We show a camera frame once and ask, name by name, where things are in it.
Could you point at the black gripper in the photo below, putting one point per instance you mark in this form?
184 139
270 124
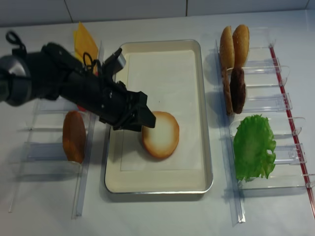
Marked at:
112 102

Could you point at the bun slice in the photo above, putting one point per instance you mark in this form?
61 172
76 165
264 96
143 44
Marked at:
74 137
162 140

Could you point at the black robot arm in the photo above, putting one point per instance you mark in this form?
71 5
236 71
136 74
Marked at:
53 72

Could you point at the right red tomato slice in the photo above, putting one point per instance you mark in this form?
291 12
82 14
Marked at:
81 108

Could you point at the light brown meat patty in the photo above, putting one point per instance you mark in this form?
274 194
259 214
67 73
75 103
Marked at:
226 91

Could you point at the dark brown meat patty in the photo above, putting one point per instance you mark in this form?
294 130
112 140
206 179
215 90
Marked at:
237 89

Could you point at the yellow cheese slices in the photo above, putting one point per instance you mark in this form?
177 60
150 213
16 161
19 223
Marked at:
84 42

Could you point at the green lettuce leaf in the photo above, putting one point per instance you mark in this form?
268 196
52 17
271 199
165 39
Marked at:
254 148

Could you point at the white paper liner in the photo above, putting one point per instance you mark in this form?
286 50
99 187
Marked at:
169 80

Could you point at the cream metal tray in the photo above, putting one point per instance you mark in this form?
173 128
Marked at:
160 181

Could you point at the clear acrylic left rack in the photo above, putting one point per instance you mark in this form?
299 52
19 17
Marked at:
43 158

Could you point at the clear acrylic rack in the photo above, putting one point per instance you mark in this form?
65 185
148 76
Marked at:
43 158
265 80

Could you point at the left sesame top bun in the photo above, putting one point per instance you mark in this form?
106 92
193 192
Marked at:
227 53

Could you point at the sesame bun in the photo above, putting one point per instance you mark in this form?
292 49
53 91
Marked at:
227 53
241 41

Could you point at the clear acrylic right rack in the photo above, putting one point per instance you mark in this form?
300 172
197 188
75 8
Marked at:
265 80

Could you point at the right sesame top bun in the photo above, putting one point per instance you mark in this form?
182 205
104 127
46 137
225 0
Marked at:
241 41

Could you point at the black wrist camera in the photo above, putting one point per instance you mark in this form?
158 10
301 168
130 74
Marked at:
113 64

